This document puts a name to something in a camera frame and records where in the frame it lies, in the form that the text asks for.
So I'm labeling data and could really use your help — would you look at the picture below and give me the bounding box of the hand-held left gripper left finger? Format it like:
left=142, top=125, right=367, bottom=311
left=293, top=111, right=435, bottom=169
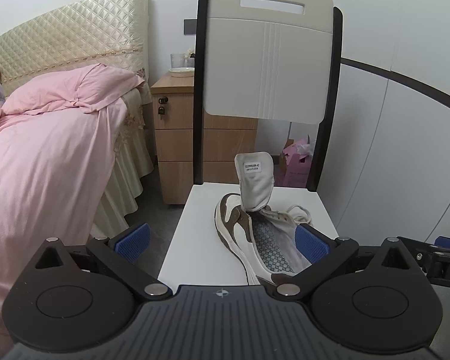
left=35, top=223, right=174, bottom=301

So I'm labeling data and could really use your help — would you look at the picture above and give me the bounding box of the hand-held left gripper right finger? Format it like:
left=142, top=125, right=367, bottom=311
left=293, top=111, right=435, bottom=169
left=272, top=224, right=415, bottom=301

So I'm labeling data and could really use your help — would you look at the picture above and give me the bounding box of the white shoelace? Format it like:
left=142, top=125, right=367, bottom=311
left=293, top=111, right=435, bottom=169
left=273, top=204, right=314, bottom=229

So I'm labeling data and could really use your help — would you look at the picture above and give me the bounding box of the white brown sneaker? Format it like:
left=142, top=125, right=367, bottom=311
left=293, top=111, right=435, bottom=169
left=213, top=151, right=340, bottom=286

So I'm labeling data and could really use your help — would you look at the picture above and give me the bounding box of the pink cardboard box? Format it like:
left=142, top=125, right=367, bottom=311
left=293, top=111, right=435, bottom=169
left=279, top=135, right=317, bottom=188

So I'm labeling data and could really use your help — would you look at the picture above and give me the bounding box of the wooden nightstand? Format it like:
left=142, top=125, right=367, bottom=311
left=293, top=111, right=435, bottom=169
left=151, top=71, right=257, bottom=205

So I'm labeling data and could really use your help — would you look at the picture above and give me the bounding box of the pink pillow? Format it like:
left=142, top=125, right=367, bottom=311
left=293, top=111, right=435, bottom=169
left=2, top=64, right=146, bottom=115

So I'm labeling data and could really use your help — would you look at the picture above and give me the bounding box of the white black chair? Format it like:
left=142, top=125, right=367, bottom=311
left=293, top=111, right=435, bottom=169
left=155, top=0, right=343, bottom=289

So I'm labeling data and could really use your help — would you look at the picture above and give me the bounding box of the cream quilted headboard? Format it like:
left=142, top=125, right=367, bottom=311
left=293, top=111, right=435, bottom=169
left=0, top=0, right=153, bottom=95

